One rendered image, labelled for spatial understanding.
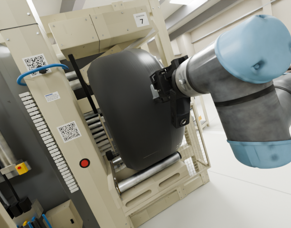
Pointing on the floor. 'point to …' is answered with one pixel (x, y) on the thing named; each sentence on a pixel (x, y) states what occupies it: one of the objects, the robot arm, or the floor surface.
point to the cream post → (58, 106)
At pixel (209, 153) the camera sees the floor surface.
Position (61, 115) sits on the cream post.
